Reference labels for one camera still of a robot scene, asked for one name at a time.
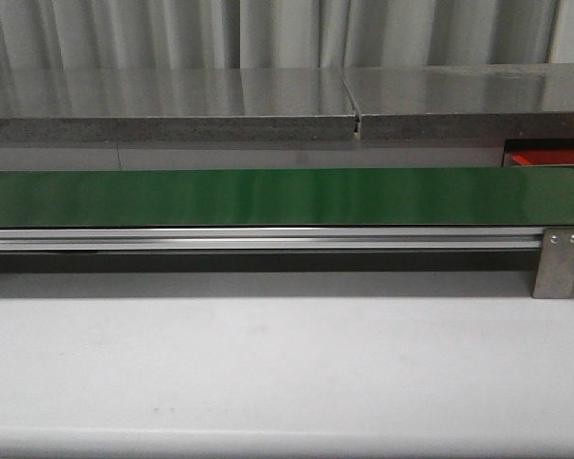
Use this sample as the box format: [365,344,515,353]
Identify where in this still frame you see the white pleated curtain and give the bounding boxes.
[0,1,560,70]

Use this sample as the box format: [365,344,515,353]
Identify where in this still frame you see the right grey stone slab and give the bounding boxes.
[343,63,574,141]

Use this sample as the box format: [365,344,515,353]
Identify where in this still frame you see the left grey stone slab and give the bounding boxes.
[0,69,356,143]

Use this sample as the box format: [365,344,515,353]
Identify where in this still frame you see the aluminium conveyor side rail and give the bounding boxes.
[0,227,544,252]

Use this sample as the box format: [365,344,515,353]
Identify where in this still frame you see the red plastic tray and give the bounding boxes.
[504,150,574,166]

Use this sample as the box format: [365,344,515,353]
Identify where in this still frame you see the grey stone slab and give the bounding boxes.
[343,63,574,141]
[0,69,356,143]

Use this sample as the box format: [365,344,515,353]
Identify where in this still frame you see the steel conveyor support bracket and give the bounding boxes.
[532,227,574,299]

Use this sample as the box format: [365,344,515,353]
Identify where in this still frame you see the green conveyor belt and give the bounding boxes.
[0,166,574,229]

